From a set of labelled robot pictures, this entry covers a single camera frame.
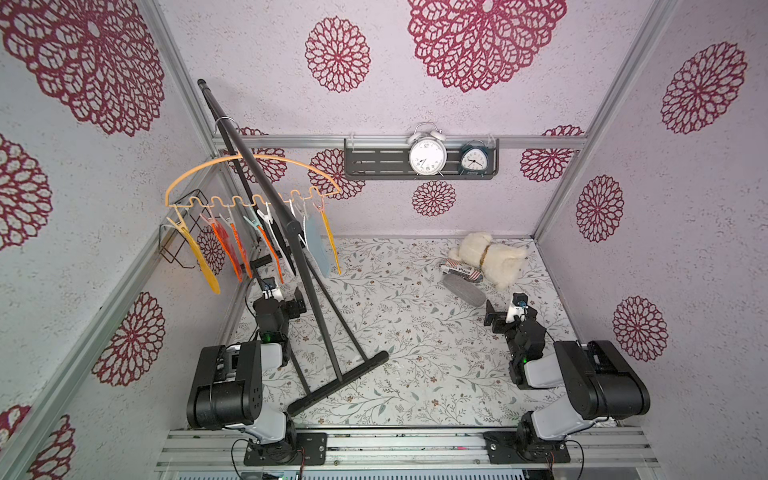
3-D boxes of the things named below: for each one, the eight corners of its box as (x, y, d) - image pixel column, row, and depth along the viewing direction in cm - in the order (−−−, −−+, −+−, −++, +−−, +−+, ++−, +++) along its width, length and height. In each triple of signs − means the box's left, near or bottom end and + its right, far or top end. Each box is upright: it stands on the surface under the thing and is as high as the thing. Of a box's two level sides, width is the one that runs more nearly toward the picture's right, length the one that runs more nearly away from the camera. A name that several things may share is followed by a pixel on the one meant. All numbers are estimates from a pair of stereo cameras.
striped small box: (439, 271, 113) (441, 264, 110) (446, 262, 116) (448, 255, 112) (475, 290, 107) (478, 283, 104) (482, 280, 110) (485, 273, 107)
